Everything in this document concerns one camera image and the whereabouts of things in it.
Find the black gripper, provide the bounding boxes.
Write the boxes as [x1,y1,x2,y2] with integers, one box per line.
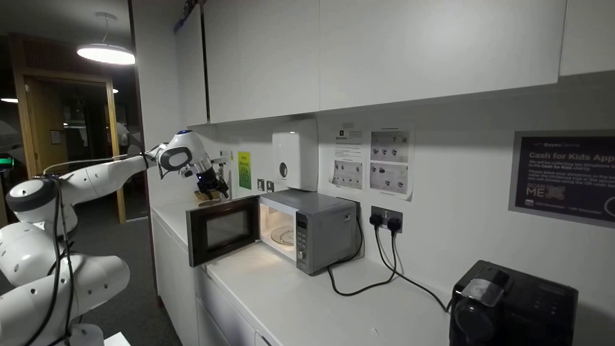
[196,167,231,197]

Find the silver microwave body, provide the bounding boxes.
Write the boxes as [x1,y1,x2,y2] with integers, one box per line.
[258,188,361,276]

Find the green yellow cleaning poster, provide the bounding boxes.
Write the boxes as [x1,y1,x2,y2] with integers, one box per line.
[237,149,254,192]

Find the white plate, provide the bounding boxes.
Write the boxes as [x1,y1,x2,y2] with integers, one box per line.
[271,224,298,249]

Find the white base cabinet run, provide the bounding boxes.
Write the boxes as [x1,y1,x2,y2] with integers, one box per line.
[150,213,277,346]

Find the socket picture notice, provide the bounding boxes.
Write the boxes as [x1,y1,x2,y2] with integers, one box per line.
[369,128,411,163]
[367,159,411,196]
[331,157,365,190]

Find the small white label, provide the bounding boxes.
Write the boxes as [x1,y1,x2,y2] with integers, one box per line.
[333,126,365,144]

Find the round ceiling lamp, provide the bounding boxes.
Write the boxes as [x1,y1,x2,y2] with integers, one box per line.
[75,9,139,67]

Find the black coffee machine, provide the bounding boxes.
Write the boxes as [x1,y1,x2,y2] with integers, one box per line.
[448,257,581,346]

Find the dark framed poster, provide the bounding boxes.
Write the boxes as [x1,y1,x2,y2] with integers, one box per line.
[508,128,615,226]

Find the wooden door frame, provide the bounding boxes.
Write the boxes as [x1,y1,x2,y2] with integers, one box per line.
[8,36,129,226]

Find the white wall cabinet door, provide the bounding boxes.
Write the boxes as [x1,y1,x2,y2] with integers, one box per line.
[317,0,567,111]
[173,3,210,128]
[557,0,615,78]
[202,0,321,124]

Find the black microwave power cord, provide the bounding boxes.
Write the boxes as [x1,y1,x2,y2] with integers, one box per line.
[325,201,398,297]

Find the double wall socket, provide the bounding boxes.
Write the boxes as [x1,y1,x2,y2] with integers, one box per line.
[369,203,406,234]

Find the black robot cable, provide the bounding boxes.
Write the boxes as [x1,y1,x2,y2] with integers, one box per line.
[25,178,79,346]

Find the black coffee machine cord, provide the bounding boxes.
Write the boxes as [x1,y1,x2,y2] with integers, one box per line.
[385,215,454,313]

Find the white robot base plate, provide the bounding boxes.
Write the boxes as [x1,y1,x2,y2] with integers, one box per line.
[104,330,133,346]

